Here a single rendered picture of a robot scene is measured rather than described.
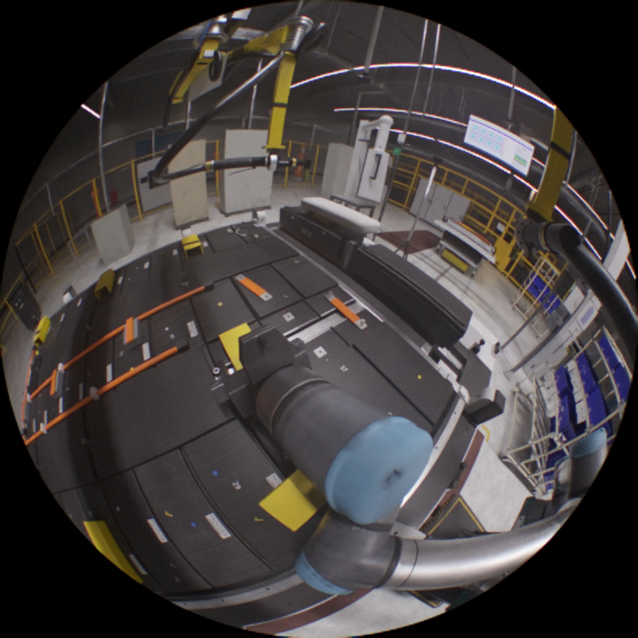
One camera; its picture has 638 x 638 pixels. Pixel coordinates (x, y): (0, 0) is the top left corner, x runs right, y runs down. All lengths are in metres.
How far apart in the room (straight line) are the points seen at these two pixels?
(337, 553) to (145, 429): 0.38
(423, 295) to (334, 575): 0.59
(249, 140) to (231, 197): 1.41
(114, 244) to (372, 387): 4.70
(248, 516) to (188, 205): 4.65
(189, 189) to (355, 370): 4.50
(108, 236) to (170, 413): 4.41
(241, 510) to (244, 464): 0.09
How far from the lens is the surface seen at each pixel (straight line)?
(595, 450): 0.62
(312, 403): 0.16
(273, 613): 0.71
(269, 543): 0.39
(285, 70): 0.95
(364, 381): 0.41
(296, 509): 0.33
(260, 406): 0.21
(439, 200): 9.31
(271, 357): 0.21
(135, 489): 0.48
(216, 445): 0.37
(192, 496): 0.40
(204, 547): 0.44
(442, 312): 0.55
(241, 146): 4.73
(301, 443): 0.15
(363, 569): 0.27
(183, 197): 4.60
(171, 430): 0.41
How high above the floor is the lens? 1.35
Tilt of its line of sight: 47 degrees down
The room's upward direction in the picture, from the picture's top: 13 degrees clockwise
